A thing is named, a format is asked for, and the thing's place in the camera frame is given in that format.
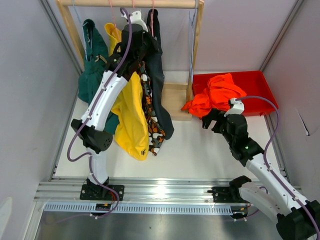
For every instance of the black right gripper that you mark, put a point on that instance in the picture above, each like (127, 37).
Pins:
(214, 115)

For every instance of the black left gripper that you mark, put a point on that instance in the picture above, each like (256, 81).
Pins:
(153, 44)

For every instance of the dark navy shorts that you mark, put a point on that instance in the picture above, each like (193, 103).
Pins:
(154, 68)

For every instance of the pink wire hanger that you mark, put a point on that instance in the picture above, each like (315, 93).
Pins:
(152, 19)

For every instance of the light blue wire hanger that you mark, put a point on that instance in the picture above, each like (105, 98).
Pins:
(191, 38)

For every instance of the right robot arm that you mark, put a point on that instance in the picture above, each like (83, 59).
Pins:
(295, 217)

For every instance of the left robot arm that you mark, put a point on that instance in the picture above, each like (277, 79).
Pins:
(136, 43)

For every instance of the pink hanger with yellow shorts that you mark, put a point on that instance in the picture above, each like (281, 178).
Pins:
(113, 18)

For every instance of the orange camouflage shorts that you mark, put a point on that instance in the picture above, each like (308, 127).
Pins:
(156, 134)

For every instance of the green shorts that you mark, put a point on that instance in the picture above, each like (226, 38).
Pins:
(97, 51)

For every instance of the blue hanger with green shorts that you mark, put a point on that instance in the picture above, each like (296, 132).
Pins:
(83, 32)

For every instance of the yellow shorts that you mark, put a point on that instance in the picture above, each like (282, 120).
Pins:
(131, 134)

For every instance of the wooden clothes rack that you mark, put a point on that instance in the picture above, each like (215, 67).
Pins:
(174, 94)

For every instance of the red plastic bin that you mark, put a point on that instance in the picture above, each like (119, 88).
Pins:
(251, 82)

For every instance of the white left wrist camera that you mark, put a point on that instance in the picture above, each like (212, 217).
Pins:
(136, 18)

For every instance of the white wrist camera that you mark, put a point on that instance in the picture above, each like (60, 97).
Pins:
(236, 107)
(136, 18)

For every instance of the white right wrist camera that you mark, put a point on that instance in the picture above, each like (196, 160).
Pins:
(236, 107)

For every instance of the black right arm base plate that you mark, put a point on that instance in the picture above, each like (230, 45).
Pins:
(222, 194)

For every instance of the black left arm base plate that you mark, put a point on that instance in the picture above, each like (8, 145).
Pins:
(98, 193)

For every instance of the slotted cable duct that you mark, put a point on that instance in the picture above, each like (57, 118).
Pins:
(125, 208)

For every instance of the aluminium mounting rail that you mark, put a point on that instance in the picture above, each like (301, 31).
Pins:
(136, 190)

